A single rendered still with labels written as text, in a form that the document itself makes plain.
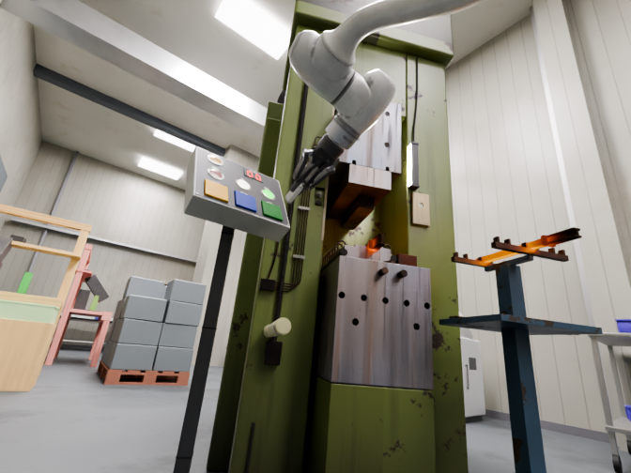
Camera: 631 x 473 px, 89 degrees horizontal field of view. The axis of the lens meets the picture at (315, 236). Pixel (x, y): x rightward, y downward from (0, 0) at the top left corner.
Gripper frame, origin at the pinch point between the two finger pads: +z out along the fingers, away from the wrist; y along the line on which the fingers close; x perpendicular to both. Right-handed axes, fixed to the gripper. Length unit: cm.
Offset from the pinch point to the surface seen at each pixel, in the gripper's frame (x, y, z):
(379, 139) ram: 45, 48, -25
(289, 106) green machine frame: 79, 18, -7
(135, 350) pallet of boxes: 147, 66, 332
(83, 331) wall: 547, 110, 907
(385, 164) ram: 33, 51, -19
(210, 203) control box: 2.0, -19.4, 16.4
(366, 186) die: 25, 44, -8
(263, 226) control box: 1.4, 0.0, 16.8
